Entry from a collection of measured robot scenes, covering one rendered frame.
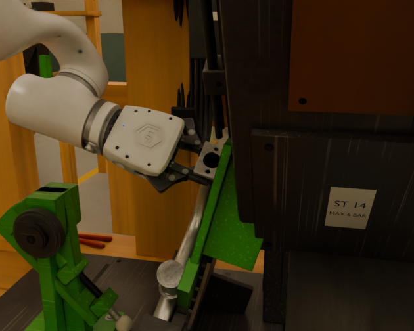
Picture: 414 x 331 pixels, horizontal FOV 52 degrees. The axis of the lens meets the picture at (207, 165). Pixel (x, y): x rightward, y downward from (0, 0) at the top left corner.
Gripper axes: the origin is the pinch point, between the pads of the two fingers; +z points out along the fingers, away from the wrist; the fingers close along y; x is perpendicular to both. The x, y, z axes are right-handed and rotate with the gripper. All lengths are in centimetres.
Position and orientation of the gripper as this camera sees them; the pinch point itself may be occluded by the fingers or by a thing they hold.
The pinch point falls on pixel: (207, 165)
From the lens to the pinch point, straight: 64.9
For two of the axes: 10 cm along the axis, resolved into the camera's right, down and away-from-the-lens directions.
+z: 9.4, 3.4, -0.7
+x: -0.8, 4.1, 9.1
